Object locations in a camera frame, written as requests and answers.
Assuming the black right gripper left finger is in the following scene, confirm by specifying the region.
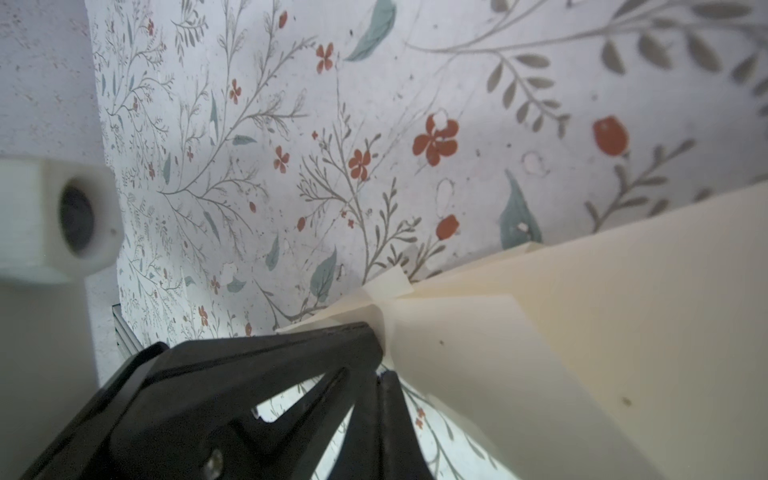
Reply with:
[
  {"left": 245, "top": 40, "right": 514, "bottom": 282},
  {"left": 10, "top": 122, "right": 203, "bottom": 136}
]
[{"left": 328, "top": 373, "right": 380, "bottom": 480}]

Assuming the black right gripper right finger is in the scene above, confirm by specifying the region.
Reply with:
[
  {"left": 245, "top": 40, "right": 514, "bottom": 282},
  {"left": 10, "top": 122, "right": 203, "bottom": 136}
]
[{"left": 378, "top": 371, "right": 433, "bottom": 480}]

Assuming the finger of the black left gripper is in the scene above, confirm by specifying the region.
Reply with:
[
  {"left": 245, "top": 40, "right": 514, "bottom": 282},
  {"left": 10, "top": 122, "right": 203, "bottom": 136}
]
[{"left": 25, "top": 323, "right": 382, "bottom": 479}]

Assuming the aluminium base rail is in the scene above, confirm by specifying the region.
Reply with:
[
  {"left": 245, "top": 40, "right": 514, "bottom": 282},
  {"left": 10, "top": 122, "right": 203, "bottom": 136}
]
[{"left": 111, "top": 304, "right": 144, "bottom": 360}]

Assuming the cream square paper sheet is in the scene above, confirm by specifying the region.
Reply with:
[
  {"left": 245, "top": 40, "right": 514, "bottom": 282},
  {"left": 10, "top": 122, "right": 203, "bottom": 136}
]
[{"left": 293, "top": 183, "right": 767, "bottom": 479}]

